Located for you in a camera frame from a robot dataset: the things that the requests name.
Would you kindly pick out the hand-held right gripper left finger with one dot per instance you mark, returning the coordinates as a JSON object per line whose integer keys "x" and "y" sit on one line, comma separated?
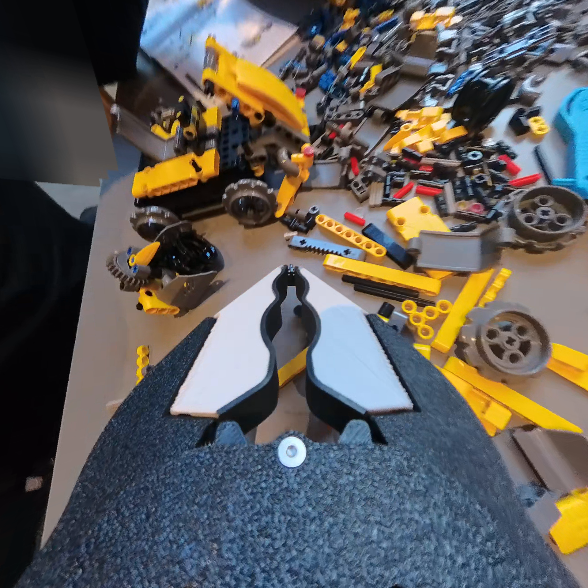
{"x": 229, "y": 363}

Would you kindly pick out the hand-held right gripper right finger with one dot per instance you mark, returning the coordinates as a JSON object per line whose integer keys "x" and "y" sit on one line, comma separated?
{"x": 353, "y": 363}

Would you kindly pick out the small yellow grey axle assembly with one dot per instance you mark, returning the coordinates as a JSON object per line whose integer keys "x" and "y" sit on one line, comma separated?
{"x": 142, "y": 363}

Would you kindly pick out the yellow gear brick subassembly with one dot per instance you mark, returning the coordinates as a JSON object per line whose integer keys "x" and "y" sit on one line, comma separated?
{"x": 188, "y": 285}

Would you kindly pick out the small black connector brick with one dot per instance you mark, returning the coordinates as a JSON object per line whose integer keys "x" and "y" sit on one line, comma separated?
{"x": 291, "y": 272}

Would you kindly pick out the yellow black brick vehicle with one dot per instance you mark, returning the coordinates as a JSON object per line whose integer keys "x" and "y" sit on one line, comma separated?
{"x": 183, "y": 172}

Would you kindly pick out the instruction booklet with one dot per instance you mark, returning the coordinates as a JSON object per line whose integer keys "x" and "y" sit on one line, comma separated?
{"x": 220, "y": 27}

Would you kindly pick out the person's left forearm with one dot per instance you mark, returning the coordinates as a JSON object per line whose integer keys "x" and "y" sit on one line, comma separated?
{"x": 115, "y": 27}

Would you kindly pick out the grey desk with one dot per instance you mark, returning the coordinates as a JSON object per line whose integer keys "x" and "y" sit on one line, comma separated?
{"x": 87, "y": 367}

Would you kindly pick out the pile of yellow beam bricks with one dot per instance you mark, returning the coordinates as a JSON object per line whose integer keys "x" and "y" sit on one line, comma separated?
{"x": 381, "y": 271}

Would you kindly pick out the grey toothed rack brick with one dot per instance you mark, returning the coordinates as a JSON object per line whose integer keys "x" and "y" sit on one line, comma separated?
{"x": 326, "y": 248}

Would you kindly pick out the grey curved panel brick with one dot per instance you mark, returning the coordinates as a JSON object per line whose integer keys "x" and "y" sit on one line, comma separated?
{"x": 454, "y": 252}

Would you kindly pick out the grey round turntable brick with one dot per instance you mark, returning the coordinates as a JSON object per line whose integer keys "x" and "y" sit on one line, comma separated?
{"x": 505, "y": 342}

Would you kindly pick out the grey yellow panel brick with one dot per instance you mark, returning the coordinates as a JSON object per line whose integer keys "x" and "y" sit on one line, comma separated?
{"x": 546, "y": 454}

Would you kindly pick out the pile of dark grey bricks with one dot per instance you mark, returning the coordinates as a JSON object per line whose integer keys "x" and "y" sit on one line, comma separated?
{"x": 459, "y": 174}

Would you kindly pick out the grey wheel hub brick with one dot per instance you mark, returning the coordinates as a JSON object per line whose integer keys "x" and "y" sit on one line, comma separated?
{"x": 544, "y": 218}

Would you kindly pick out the black rubber tyre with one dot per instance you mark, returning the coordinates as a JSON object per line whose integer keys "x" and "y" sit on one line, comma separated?
{"x": 482, "y": 103}

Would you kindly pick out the blue brick separator tool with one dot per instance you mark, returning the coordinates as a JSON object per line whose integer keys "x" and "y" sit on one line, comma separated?
{"x": 574, "y": 138}

